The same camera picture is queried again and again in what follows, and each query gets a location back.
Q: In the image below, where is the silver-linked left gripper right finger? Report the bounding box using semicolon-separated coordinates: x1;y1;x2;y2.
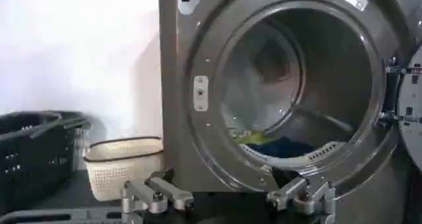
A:
266;175;338;224

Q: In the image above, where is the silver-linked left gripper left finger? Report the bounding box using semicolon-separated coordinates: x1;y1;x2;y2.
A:
121;176;195;224

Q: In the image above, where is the cream perforated laundry basket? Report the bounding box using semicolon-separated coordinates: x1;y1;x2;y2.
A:
83;136;166;202

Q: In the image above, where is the dark blue garment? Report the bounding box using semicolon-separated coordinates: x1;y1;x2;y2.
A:
246;136;318;159

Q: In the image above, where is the yellow-green garment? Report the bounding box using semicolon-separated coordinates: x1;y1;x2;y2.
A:
233;129;277;146

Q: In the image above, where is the grey slotted basket rim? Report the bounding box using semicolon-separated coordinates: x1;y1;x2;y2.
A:
0;206;123;224

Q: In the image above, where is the black plastic laundry basket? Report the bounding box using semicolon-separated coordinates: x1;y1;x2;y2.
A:
0;110;92;214

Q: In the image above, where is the round dryer door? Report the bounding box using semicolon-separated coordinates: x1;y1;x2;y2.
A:
396;43;422;172

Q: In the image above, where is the grey dryer with round opening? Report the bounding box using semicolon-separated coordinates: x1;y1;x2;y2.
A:
158;0;422;224

